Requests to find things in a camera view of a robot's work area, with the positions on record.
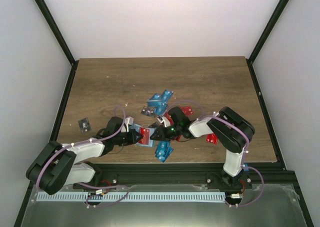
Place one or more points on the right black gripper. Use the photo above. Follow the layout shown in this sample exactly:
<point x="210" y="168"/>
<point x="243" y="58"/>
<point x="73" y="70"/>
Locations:
<point x="162" y="134"/>

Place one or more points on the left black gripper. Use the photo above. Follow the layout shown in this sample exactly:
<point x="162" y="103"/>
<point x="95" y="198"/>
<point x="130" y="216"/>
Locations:
<point x="134" y="133"/>

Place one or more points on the teal leather card holder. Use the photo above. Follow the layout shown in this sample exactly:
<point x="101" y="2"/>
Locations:
<point x="152" y="130"/>

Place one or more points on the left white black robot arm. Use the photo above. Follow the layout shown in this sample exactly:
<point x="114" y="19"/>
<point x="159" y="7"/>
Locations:
<point x="75" y="152"/>

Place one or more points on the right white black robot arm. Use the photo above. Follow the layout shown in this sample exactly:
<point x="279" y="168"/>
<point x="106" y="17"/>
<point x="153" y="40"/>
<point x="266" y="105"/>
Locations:
<point x="233" y="131"/>

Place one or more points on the black card near holder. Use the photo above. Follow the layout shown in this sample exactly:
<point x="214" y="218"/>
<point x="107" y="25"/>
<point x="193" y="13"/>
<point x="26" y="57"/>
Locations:
<point x="154" y="125"/>

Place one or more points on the blue card centre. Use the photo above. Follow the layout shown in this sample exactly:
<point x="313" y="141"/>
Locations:
<point x="163" y="149"/>

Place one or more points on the blue card lower pile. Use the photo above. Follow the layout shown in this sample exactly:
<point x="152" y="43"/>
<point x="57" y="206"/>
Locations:
<point x="160" y="109"/>

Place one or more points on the black card beside blue pile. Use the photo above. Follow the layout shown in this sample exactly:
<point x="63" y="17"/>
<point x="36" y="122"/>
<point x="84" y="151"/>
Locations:
<point x="149" y="111"/>

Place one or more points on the blue card with stripe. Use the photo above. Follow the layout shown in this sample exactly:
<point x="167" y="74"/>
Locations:
<point x="156" y="100"/>

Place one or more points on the red VIP card far right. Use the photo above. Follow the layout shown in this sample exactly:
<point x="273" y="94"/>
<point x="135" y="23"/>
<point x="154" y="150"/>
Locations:
<point x="212" y="138"/>

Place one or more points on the grey metal tray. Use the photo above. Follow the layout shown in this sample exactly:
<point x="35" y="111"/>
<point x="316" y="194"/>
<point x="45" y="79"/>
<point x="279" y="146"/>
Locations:
<point x="272" y="205"/>

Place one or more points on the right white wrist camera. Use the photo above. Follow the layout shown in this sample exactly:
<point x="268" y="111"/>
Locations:
<point x="166" y="121"/>

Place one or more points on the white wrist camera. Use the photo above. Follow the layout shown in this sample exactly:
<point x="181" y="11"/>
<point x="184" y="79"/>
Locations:
<point x="128" y="122"/>
<point x="166" y="121"/>

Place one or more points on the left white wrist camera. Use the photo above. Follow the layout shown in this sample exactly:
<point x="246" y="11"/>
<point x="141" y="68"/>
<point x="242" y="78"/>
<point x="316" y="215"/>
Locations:
<point x="128" y="122"/>

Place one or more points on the black aluminium front rail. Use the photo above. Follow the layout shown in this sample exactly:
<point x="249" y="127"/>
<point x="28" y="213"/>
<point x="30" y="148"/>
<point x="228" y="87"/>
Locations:
<point x="129" y="174"/>

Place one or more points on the light blue slotted cable duct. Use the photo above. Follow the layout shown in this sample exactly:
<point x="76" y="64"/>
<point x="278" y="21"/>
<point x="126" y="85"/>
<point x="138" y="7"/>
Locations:
<point x="199" y="197"/>

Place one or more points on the left black frame post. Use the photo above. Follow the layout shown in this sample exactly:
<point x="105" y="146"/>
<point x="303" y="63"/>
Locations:
<point x="55" y="30"/>

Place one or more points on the black frame post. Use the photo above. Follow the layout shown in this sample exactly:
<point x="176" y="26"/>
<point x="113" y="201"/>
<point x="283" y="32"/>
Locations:
<point x="55" y="30"/>
<point x="276" y="14"/>

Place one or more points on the right black frame post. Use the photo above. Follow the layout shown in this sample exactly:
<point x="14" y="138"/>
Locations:
<point x="276" y="14"/>

